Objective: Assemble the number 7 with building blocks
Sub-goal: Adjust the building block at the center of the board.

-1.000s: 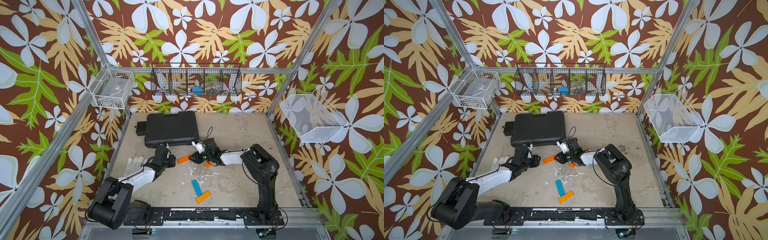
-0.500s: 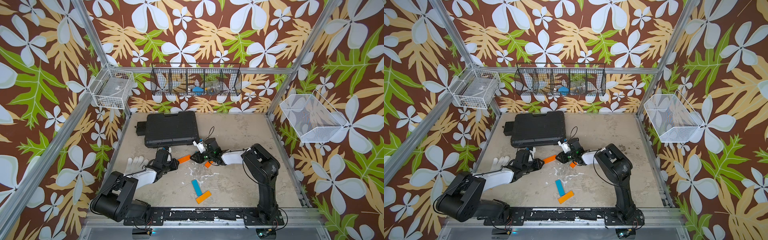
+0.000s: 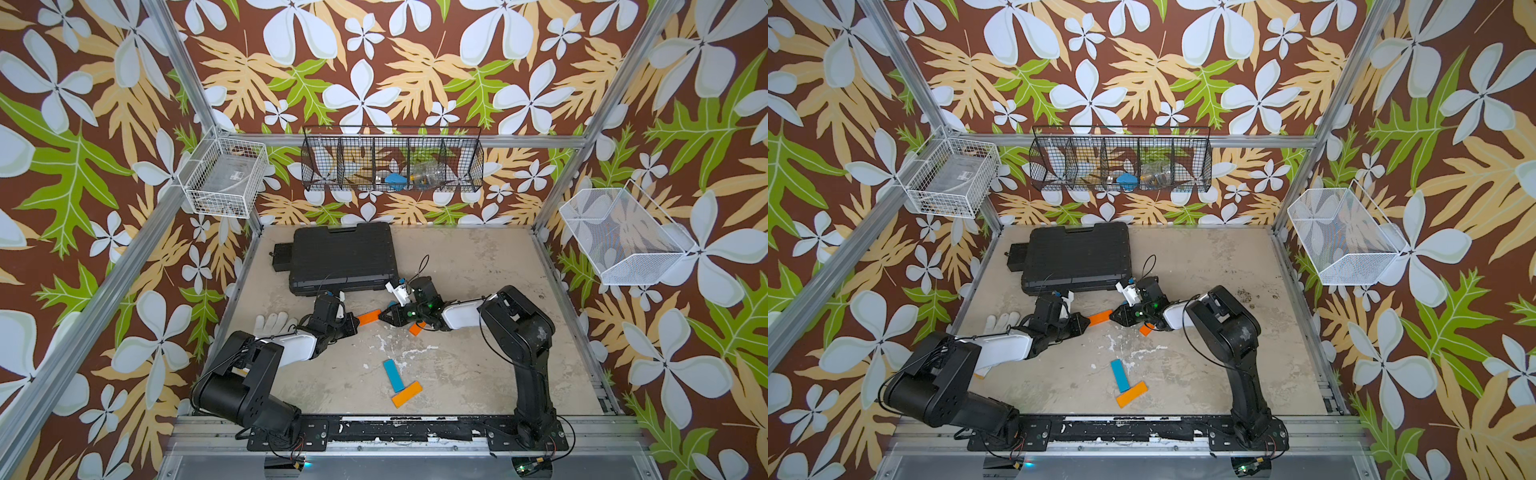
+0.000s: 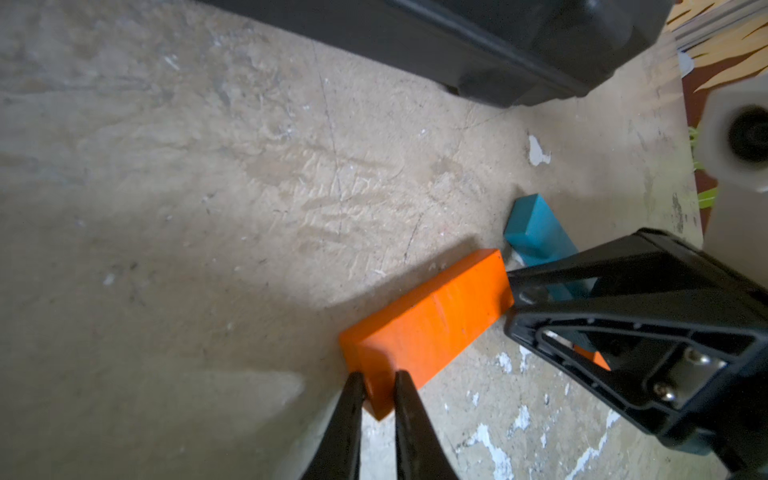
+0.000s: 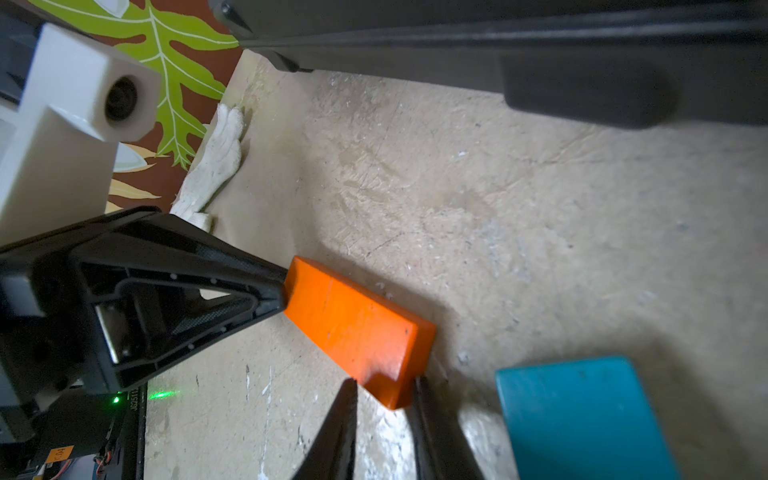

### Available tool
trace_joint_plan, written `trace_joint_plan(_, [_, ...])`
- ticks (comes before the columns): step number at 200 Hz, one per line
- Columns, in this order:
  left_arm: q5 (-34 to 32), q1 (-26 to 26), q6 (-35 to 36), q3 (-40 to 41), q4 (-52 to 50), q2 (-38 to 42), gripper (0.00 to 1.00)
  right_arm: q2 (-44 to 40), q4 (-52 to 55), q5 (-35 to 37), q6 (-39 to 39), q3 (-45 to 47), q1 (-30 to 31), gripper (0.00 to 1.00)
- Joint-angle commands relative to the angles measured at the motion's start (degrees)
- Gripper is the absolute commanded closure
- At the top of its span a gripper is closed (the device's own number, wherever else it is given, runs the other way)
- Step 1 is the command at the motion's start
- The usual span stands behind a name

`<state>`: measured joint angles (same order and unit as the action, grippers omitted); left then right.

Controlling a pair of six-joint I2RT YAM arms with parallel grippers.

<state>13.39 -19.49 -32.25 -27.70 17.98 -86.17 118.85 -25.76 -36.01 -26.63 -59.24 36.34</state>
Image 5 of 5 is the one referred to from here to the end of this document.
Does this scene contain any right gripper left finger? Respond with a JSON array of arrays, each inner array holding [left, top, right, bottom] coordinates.
[[292, 378, 358, 480]]

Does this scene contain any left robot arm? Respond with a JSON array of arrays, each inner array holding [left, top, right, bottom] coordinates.
[[1, 207, 287, 479]]

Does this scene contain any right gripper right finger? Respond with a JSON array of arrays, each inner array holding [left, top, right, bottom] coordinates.
[[406, 376, 483, 479]]

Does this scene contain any orange block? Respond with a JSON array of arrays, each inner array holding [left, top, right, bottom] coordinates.
[[285, 256, 437, 410]]

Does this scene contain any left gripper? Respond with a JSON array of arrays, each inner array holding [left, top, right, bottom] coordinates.
[[1, 206, 287, 444]]

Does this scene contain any black plastic tool case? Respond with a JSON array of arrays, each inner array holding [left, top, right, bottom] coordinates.
[[210, 1, 767, 129]]

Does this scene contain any teal block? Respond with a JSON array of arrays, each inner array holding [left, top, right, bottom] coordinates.
[[496, 357, 680, 479]]

